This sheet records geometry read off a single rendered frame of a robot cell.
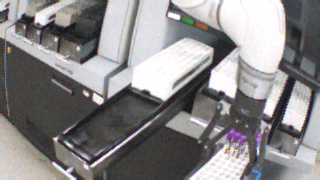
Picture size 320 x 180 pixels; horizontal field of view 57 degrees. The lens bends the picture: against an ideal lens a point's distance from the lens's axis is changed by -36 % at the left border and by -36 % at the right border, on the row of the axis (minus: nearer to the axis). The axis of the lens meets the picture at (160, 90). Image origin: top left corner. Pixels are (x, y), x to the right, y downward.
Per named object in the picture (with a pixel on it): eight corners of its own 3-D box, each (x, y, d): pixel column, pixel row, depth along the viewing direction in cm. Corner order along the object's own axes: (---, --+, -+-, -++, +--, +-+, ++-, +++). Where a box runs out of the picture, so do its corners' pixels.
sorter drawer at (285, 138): (296, 74, 165) (299, 59, 161) (313, 84, 160) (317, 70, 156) (263, 153, 109) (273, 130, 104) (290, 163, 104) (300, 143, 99)
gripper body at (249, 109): (229, 86, 69) (216, 132, 73) (264, 106, 65) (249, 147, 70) (243, 72, 74) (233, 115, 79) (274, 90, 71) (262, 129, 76)
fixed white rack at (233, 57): (237, 59, 145) (239, 44, 142) (258, 70, 142) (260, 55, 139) (206, 90, 122) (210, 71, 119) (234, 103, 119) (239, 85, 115)
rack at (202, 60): (184, 53, 140) (186, 37, 137) (211, 65, 136) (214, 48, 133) (129, 90, 117) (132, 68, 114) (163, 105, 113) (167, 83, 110)
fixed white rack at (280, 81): (268, 75, 140) (270, 61, 137) (285, 85, 136) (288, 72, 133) (247, 110, 117) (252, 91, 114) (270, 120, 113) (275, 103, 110)
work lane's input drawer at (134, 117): (181, 66, 147) (184, 42, 142) (217, 82, 142) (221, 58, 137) (48, 163, 90) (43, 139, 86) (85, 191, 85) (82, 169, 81)
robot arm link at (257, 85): (271, 80, 62) (263, 109, 65) (281, 65, 68) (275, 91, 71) (231, 56, 65) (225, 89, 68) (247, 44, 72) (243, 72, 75)
